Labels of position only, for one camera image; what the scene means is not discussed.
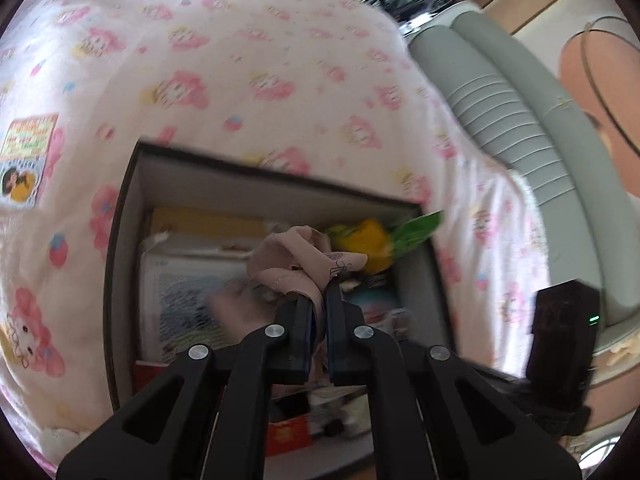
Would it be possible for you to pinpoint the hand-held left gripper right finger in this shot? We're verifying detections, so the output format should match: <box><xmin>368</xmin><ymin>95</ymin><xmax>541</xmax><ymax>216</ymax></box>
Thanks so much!
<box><xmin>325</xmin><ymin>277</ymin><xmax>585</xmax><ymax>480</ymax></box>

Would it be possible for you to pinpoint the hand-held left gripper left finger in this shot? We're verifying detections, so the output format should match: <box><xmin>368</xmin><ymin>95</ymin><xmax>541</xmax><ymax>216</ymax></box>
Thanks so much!
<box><xmin>56</xmin><ymin>297</ymin><xmax>315</xmax><ymax>480</ymax></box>

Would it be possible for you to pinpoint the pink cloth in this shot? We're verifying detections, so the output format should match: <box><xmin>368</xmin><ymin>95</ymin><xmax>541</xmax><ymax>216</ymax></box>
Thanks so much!
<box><xmin>210</xmin><ymin>226</ymin><xmax>369</xmax><ymax>343</ymax></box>

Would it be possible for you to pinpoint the yellow soft packet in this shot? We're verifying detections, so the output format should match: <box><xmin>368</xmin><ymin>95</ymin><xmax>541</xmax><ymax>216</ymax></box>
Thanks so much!
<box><xmin>327</xmin><ymin>218</ymin><xmax>396</xmax><ymax>276</ymax></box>

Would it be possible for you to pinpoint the black storage box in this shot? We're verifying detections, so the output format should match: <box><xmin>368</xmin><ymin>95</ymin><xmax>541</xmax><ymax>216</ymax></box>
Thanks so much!
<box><xmin>104</xmin><ymin>141</ymin><xmax>456</xmax><ymax>476</ymax></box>

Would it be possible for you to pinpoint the small colourful packet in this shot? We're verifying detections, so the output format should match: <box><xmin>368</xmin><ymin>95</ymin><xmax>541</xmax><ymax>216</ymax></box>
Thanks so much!
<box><xmin>345</xmin><ymin>280</ymin><xmax>417</xmax><ymax>342</ymax></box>

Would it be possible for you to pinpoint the white blue printed packet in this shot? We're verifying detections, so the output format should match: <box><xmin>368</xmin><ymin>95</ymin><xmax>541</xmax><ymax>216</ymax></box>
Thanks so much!
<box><xmin>139</xmin><ymin>249</ymin><xmax>281</xmax><ymax>362</ymax></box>

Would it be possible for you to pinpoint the green plastic packet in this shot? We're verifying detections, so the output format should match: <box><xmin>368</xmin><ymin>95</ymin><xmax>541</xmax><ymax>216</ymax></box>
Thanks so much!
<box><xmin>390</xmin><ymin>210</ymin><xmax>445</xmax><ymax>260</ymax></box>

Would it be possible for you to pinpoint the yellow flat book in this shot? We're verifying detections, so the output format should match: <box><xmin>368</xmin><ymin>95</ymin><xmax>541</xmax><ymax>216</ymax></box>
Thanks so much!
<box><xmin>149</xmin><ymin>206</ymin><xmax>273</xmax><ymax>242</ymax></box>

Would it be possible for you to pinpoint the grey padded headboard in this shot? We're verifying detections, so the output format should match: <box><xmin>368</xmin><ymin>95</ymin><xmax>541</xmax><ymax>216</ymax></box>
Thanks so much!
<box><xmin>407</xmin><ymin>2</ymin><xmax>631</xmax><ymax>333</ymax></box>

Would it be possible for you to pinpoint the yellow printed card packet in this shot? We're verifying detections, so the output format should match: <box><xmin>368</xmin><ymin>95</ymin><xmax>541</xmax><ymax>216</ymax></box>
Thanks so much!
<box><xmin>0</xmin><ymin>114</ymin><xmax>61</xmax><ymax>207</ymax></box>

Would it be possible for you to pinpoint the pink printed blanket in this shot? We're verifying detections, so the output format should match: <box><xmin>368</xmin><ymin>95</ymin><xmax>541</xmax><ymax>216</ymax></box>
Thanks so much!
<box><xmin>0</xmin><ymin>0</ymin><xmax>551</xmax><ymax>466</ymax></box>

